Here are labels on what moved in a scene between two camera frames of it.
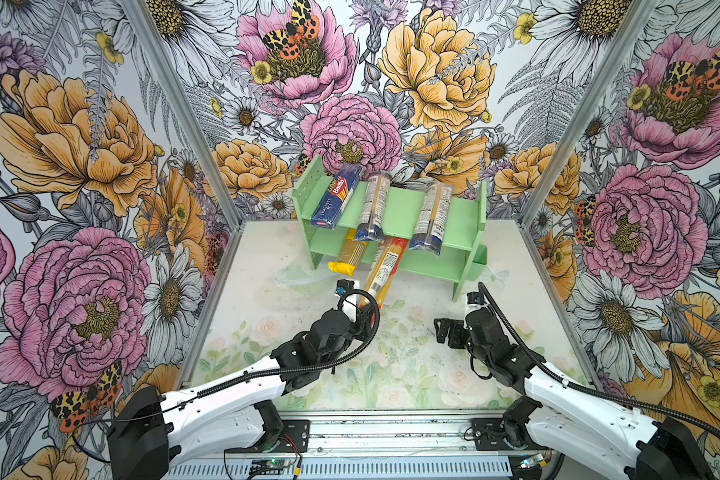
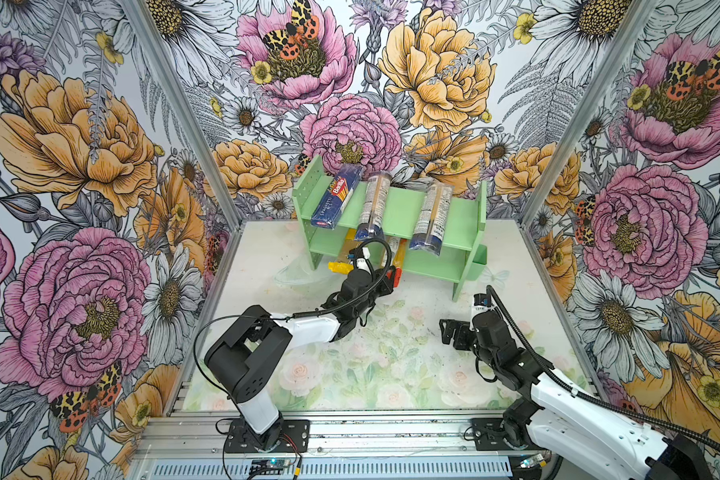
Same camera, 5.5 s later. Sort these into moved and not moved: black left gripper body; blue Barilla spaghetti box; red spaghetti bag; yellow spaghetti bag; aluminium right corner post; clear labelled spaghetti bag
Moved: red spaghetti bag; black left gripper body
Not moved: yellow spaghetti bag; clear labelled spaghetti bag; aluminium right corner post; blue Barilla spaghetti box
